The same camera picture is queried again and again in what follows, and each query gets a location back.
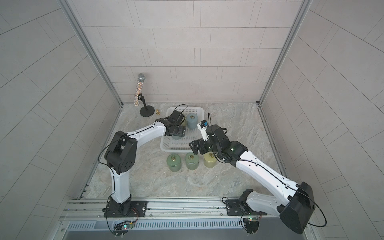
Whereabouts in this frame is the yellow tea canister front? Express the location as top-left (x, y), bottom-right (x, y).
top-left (204, 152), bottom-right (218, 168)

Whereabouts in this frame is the yellow tea canister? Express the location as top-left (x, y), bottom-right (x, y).
top-left (204, 152), bottom-right (218, 168)
top-left (181, 117), bottom-right (187, 127)

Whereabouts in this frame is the white plastic basket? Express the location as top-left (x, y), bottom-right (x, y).
top-left (159, 106), bottom-right (205, 153)

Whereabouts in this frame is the green tea canister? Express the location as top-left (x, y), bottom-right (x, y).
top-left (185, 153), bottom-right (200, 171)
top-left (167, 154), bottom-right (182, 172)

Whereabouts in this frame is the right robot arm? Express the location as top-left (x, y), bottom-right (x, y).
top-left (189, 121), bottom-right (316, 234)

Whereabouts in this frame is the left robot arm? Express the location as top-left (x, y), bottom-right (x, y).
top-left (104, 110), bottom-right (186, 209)

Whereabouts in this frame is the yellow tea canister back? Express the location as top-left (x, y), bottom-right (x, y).
top-left (181, 117), bottom-right (187, 127)

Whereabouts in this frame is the blue tea canister back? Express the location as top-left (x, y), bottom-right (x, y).
top-left (186, 114), bottom-right (199, 129)

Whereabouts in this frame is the black microphone stand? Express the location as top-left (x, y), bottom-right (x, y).
top-left (138, 94), bottom-right (155, 117)

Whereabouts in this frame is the glitter microphone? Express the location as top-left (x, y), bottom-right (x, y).
top-left (134, 73), bottom-right (146, 107)

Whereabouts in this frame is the right controller board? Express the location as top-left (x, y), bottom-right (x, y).
top-left (243, 218), bottom-right (260, 234)

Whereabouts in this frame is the controller board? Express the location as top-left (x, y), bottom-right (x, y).
top-left (114, 221), bottom-right (136, 237)
top-left (243, 218), bottom-right (260, 234)

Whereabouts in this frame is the left controller board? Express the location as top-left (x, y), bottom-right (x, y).
top-left (114, 221), bottom-right (136, 237)

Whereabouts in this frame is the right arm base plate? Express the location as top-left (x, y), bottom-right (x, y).
top-left (222, 198), bottom-right (267, 216)

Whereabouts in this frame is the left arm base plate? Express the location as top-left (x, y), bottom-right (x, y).
top-left (102, 199), bottom-right (148, 218)

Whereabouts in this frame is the aluminium rail frame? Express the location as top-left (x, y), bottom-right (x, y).
top-left (59, 192), bottom-right (284, 223)

